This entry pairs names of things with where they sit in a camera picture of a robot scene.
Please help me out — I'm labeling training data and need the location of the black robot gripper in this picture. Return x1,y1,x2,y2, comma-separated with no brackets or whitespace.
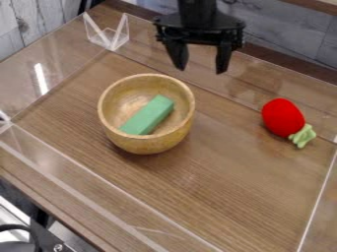
153,11,247,74

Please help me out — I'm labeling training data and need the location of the clear acrylic corner bracket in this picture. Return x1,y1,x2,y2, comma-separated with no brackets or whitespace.
84,12,129,51

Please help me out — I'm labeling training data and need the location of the black equipment lower left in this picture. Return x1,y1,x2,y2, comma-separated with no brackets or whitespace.
0,218,77,252

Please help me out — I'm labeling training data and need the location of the wooden bowl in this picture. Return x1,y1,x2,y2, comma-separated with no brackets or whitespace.
98,74,196,155

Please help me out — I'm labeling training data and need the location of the green rectangular block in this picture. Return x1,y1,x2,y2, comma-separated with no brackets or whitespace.
121,94,175,135

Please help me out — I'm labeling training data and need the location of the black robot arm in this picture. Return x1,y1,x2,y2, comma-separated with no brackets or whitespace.
153,0,247,74

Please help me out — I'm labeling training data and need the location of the clear acrylic tray wall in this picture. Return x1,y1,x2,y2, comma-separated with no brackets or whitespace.
0,18,337,252

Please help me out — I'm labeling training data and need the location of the red plush strawberry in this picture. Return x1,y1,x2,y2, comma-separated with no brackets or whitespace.
263,98,316,149

